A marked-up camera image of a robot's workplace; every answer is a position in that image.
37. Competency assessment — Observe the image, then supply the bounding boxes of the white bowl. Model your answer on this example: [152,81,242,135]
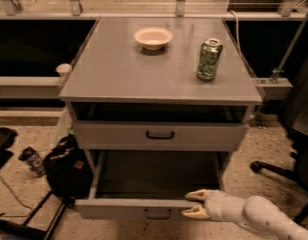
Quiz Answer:
[134,27,173,51]

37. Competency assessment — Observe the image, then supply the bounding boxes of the small white cup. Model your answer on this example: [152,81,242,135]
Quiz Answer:
[56,63,72,77]

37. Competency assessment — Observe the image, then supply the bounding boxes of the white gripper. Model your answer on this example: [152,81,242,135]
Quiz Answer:
[182,189,246,224]

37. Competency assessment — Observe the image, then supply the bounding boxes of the dark water bottle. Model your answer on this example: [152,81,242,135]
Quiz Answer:
[18,146,45,177]

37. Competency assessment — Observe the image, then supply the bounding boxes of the black bin at left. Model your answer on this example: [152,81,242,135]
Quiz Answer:
[0,127,17,169]

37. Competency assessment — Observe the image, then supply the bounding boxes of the grey drawer cabinet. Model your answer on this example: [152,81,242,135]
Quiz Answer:
[58,16,266,198]

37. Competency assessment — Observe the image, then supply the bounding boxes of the grey drawer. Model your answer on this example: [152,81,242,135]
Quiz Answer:
[73,121,249,152]
[76,150,231,221]

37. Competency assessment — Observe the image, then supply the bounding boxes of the white cable behind cabinet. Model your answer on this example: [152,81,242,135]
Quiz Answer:
[229,9,243,53]

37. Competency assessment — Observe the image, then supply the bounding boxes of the black floor cable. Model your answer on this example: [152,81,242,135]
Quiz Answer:
[0,170,35,218]

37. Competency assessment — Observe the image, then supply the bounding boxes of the black stand frame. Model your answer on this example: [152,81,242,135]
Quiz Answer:
[0,190,70,240]

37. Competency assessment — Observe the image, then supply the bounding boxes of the black office chair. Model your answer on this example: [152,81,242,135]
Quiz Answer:
[250,56,308,224]

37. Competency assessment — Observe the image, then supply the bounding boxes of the black backpack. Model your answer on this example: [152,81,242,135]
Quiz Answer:
[43,134,93,199]

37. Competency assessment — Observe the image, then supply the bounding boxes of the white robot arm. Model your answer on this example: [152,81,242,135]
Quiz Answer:
[182,189,308,240]

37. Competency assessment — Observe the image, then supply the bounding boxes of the metal diagonal rod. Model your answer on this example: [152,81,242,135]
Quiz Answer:
[267,11,308,84]

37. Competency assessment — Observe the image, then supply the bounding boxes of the green soda can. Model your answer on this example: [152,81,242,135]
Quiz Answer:
[197,38,223,81]

